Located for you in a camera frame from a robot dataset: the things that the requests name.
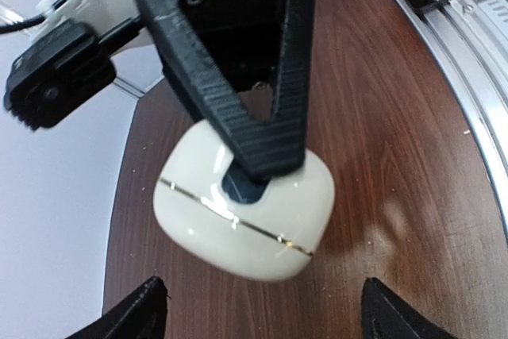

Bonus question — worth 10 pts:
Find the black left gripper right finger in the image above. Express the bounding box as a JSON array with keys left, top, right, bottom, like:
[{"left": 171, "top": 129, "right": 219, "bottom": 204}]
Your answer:
[{"left": 361, "top": 278, "right": 455, "bottom": 339}]

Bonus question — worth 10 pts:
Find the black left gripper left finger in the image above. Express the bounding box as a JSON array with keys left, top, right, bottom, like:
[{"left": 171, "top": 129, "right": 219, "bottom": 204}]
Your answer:
[{"left": 68, "top": 276, "right": 167, "bottom": 339}]

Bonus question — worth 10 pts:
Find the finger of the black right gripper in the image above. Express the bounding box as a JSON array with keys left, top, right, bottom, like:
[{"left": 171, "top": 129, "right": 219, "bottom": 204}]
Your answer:
[
  {"left": 135, "top": 0, "right": 315, "bottom": 179},
  {"left": 160, "top": 56, "right": 206, "bottom": 122}
]

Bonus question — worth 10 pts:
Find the white earbud charging case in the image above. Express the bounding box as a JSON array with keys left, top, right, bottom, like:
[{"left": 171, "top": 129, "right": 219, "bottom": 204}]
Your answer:
[{"left": 153, "top": 121, "right": 335, "bottom": 282}]

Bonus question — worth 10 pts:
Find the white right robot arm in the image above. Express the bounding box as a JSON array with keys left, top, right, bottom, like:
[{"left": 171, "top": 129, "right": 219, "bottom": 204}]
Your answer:
[{"left": 37, "top": 0, "right": 315, "bottom": 179}]

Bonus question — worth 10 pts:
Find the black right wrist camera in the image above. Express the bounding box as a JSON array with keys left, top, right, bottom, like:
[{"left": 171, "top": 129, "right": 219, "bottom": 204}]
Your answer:
[{"left": 2, "top": 23, "right": 118, "bottom": 133}]

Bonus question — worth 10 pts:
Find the aluminium front table rail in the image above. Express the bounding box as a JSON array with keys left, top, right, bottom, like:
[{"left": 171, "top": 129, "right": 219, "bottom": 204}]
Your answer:
[{"left": 395, "top": 0, "right": 507, "bottom": 222}]

